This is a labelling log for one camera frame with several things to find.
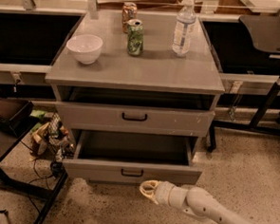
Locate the black cart left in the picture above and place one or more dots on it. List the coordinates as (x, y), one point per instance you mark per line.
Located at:
(15, 123)

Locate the grey drawer cabinet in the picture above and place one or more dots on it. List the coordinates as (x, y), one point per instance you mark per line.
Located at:
(157, 78)

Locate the orange soda can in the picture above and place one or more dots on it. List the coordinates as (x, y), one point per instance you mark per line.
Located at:
(129, 11)

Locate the clear water bottle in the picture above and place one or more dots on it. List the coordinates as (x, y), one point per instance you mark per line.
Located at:
(184, 28)

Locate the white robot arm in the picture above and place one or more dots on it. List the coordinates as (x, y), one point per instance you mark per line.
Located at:
(195, 202)

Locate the grey top drawer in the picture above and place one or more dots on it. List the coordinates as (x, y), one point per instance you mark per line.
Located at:
(134, 119)

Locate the white bowl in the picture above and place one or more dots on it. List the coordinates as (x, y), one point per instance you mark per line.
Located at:
(85, 48)

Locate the clutter pile with cables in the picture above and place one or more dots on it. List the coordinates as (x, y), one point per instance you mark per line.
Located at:
(50, 134)

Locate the green soda can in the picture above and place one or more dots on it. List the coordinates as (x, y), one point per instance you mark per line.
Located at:
(134, 37)

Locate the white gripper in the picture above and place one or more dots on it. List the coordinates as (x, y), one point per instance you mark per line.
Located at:
(165, 192)

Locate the grey drawer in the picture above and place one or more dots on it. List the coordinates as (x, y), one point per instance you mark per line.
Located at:
(126, 158)
(134, 119)

